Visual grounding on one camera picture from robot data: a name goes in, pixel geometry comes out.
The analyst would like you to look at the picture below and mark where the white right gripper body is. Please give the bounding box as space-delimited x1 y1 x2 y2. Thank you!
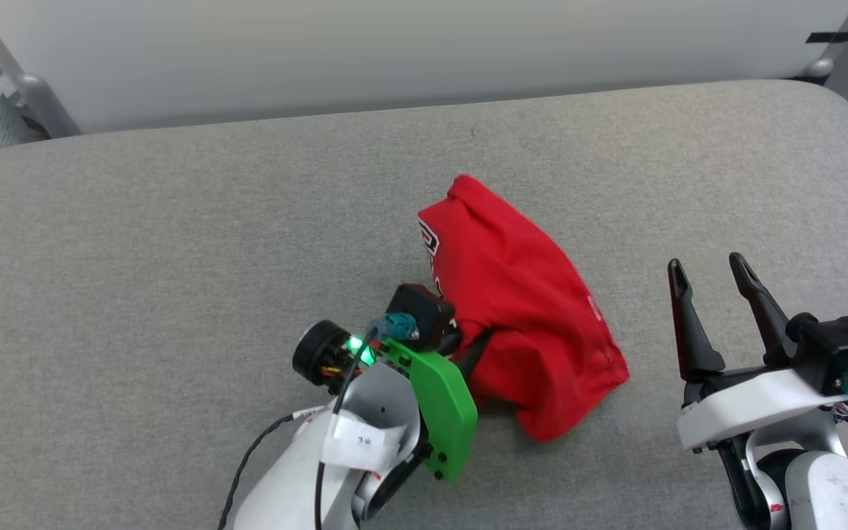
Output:
676 364 848 453

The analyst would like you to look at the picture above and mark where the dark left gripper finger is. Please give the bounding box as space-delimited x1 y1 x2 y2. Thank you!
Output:
458 328 495 385

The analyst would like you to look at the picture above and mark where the white partition panel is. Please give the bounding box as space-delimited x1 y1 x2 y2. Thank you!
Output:
0 0 848 135

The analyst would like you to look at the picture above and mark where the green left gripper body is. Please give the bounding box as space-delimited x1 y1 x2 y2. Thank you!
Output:
378 339 479 485

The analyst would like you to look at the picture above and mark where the grey fabric sofa seat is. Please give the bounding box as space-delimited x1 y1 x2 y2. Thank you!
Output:
0 79 848 530

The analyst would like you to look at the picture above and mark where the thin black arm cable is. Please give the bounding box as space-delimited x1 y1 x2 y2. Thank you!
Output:
218 414 300 530

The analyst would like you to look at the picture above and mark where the grey metal partition leg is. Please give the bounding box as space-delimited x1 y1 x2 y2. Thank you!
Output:
0 0 82 139
792 0 848 85

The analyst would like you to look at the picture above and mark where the red basketball jersey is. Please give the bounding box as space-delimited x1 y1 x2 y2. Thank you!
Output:
417 174 631 442

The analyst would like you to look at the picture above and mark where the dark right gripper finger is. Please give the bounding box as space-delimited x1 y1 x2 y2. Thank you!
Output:
728 252 794 367
667 258 727 384

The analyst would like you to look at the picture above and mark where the left camera cable teal plug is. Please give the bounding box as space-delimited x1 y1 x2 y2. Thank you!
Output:
314 312 419 530

